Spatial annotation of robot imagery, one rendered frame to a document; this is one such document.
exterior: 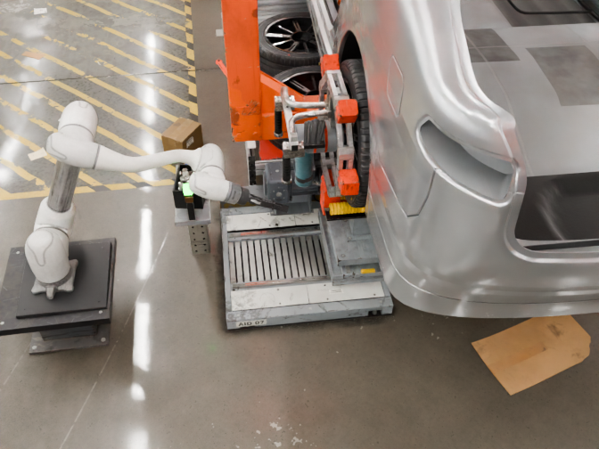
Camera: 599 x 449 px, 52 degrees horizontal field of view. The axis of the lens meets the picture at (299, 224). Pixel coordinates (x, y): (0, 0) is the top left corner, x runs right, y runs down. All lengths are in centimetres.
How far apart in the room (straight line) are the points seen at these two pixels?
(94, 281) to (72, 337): 35
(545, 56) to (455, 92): 155
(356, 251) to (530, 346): 96
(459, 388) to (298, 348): 77
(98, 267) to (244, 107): 106
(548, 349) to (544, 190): 95
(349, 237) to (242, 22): 117
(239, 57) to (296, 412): 165
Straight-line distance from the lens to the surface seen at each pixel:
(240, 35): 296
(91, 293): 295
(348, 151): 252
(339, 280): 312
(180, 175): 308
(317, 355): 301
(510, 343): 322
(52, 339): 324
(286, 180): 267
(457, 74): 174
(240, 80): 308
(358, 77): 259
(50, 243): 285
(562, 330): 335
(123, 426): 292
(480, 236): 184
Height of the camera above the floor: 253
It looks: 45 degrees down
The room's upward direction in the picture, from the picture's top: 1 degrees clockwise
